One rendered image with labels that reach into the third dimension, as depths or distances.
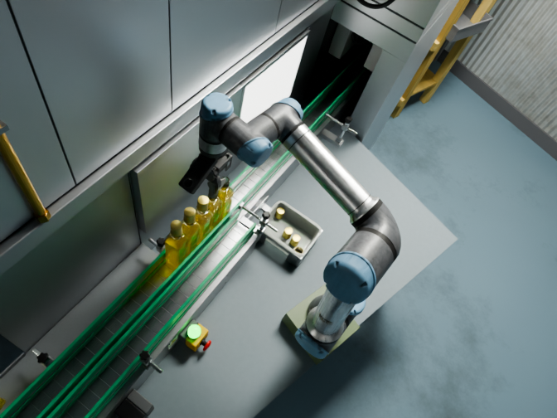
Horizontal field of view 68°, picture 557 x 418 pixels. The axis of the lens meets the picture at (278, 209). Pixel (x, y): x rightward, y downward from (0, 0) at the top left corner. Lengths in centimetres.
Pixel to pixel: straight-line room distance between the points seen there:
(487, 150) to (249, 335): 279
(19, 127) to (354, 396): 204
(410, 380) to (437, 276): 70
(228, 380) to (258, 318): 24
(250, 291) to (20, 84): 110
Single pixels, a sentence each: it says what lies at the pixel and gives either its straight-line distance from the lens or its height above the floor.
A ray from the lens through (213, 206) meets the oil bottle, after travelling 137.
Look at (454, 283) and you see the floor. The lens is 294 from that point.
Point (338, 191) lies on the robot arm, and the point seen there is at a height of 146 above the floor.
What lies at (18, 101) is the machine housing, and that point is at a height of 169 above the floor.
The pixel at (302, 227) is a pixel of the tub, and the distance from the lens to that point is 175.
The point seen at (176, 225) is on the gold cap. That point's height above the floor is 116.
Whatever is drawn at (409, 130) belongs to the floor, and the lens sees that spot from 356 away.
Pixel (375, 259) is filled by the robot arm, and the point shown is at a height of 146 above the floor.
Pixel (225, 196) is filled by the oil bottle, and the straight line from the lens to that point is 140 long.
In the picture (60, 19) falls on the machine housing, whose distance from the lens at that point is 81.
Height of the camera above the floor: 226
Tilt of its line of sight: 56 degrees down
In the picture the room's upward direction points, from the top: 21 degrees clockwise
